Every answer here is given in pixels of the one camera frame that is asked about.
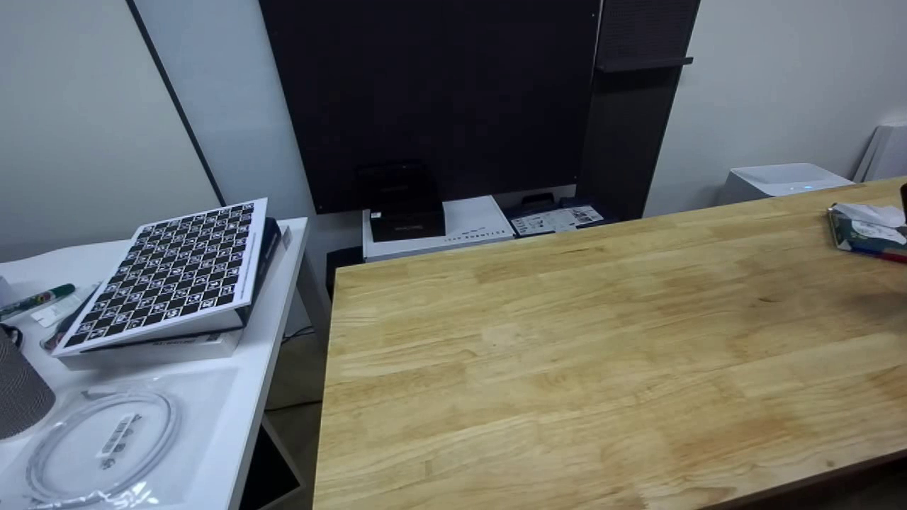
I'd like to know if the black monitor stand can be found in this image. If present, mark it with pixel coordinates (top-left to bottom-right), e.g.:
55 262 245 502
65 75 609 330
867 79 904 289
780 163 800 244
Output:
362 163 447 240

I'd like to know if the grey keyboard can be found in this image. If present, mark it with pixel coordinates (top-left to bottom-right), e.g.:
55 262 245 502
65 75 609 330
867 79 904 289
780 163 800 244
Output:
507 201 607 237

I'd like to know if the black monitor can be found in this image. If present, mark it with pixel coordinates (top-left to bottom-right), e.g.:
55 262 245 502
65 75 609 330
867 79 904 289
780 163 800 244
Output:
259 0 607 215

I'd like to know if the white side table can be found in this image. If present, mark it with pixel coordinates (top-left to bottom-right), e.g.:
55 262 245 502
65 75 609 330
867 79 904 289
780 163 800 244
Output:
0 215 313 510

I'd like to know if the white cardboard box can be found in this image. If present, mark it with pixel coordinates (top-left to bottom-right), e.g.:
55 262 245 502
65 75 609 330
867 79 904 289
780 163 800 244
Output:
721 159 855 206

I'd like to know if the dark teal book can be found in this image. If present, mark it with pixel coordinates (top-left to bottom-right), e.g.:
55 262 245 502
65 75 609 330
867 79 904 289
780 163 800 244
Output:
824 201 907 265

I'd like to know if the green marker pen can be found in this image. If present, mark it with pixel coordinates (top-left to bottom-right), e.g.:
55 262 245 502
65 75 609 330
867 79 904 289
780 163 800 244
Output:
0 281 79 320

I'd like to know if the white plastic bin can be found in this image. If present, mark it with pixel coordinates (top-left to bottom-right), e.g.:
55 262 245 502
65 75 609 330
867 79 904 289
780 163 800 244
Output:
854 116 907 184

